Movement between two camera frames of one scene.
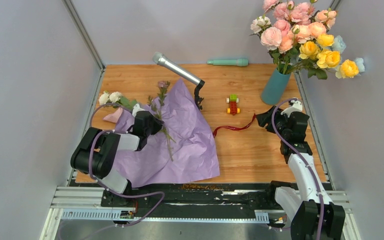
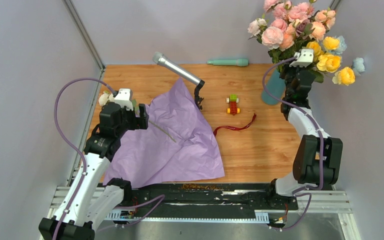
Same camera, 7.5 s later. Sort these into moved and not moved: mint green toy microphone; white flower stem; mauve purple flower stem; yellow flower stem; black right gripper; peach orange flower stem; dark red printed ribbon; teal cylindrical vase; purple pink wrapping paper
Moved: black right gripper; mauve purple flower stem; yellow flower stem
Not moved: dark red printed ribbon; purple pink wrapping paper; peach orange flower stem; teal cylindrical vase; white flower stem; mint green toy microphone
